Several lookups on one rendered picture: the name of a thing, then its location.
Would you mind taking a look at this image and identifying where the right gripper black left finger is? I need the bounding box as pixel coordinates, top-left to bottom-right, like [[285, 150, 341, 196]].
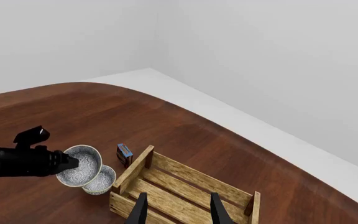
[[124, 192, 149, 224]]

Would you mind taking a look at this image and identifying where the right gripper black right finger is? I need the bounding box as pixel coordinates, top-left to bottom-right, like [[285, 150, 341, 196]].
[[210, 192, 236, 224]]

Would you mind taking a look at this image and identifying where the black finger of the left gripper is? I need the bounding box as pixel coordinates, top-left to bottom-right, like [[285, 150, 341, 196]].
[[53, 149, 81, 175]]

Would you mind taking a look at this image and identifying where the grey patterned bowl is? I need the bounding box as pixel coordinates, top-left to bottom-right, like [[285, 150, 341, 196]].
[[81, 164, 117, 196], [55, 144, 103, 189]]

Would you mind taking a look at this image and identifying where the wooden slat tray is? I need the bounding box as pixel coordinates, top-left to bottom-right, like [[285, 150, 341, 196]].
[[109, 144, 262, 224]]

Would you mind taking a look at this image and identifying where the small blue printed box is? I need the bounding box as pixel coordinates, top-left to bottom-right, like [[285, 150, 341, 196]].
[[116, 142, 134, 169]]

